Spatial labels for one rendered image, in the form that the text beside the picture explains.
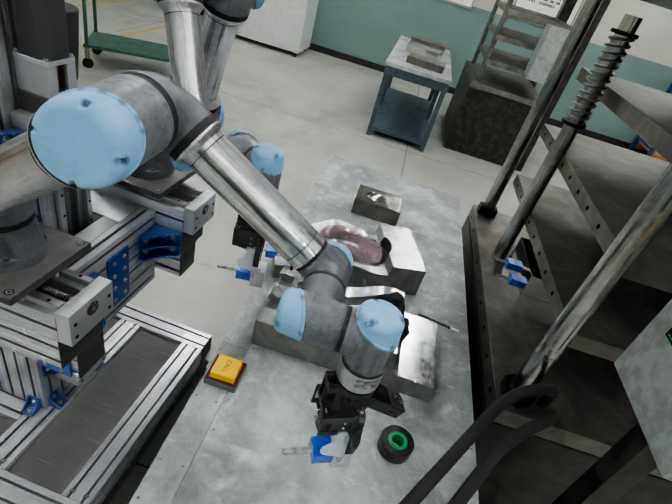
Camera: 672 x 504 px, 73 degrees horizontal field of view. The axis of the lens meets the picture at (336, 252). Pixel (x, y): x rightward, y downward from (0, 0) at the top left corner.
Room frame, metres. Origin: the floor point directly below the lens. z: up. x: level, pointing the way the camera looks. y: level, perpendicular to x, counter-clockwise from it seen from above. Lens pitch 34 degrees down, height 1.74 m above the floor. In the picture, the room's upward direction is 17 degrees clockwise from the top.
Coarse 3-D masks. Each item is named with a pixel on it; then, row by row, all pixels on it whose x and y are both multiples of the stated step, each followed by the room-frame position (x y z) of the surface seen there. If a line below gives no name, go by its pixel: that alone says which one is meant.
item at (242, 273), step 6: (264, 264) 0.99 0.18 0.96; (234, 270) 0.96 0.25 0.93; (240, 270) 0.95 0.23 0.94; (246, 270) 0.95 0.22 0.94; (258, 270) 0.95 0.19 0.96; (264, 270) 0.96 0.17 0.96; (240, 276) 0.94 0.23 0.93; (246, 276) 0.94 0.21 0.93; (258, 276) 0.95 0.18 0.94; (264, 276) 0.99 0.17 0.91; (252, 282) 0.94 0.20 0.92; (258, 282) 0.95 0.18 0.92
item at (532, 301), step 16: (528, 240) 1.61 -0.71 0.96; (512, 256) 1.59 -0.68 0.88; (528, 256) 1.48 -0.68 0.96; (512, 272) 1.51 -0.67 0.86; (528, 272) 1.39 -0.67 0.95; (512, 288) 1.43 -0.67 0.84; (528, 288) 1.35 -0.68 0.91; (544, 288) 1.35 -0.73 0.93; (512, 304) 1.36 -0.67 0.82; (528, 304) 1.35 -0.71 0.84; (544, 304) 1.35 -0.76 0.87; (544, 320) 1.35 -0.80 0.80
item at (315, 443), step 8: (312, 440) 0.52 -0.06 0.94; (320, 440) 0.53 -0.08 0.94; (328, 440) 0.53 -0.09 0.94; (288, 448) 0.50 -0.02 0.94; (296, 448) 0.50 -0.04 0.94; (304, 448) 0.51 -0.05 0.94; (312, 448) 0.51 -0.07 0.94; (320, 448) 0.51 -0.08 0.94; (312, 456) 0.50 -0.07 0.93; (320, 456) 0.50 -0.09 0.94; (328, 456) 0.50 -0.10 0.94; (336, 464) 0.51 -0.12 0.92; (344, 464) 0.51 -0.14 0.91
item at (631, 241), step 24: (600, 0) 2.09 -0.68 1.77; (576, 24) 2.10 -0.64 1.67; (576, 48) 2.09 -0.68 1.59; (552, 72) 2.10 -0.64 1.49; (552, 96) 2.10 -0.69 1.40; (528, 120) 2.10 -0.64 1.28; (504, 168) 2.10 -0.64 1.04; (648, 216) 0.93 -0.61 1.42; (624, 240) 0.94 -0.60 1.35; (648, 240) 0.93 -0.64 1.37; (600, 264) 0.95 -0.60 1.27; (624, 264) 0.93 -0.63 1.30; (600, 288) 0.93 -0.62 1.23; (576, 312) 0.93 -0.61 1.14; (552, 336) 0.94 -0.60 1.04; (528, 360) 0.96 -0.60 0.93; (552, 360) 0.93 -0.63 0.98; (504, 384) 0.96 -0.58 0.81; (528, 384) 0.93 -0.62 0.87
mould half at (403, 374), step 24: (360, 288) 1.08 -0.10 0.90; (384, 288) 1.08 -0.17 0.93; (264, 312) 0.88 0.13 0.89; (264, 336) 0.84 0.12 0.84; (408, 336) 0.98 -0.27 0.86; (432, 336) 1.01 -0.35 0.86; (312, 360) 0.83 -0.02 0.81; (336, 360) 0.83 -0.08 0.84; (408, 360) 0.89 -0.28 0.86; (432, 360) 0.92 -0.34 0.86; (384, 384) 0.83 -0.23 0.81; (408, 384) 0.82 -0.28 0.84; (432, 384) 0.83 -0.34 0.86
